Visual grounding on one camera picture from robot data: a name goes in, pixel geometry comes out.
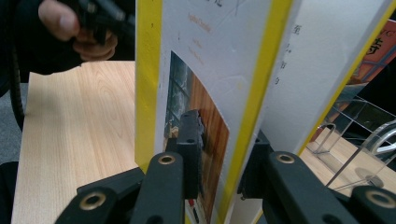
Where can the clear acrylic book rack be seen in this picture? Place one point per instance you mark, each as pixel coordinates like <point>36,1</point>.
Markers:
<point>367,133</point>

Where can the yellow bordered book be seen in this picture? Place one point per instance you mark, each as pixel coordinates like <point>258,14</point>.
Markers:
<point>218,62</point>

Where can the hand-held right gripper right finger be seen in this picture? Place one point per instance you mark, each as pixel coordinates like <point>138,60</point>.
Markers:
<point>253,168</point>

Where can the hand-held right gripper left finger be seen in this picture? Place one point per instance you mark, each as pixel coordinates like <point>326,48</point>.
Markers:
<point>190,149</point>

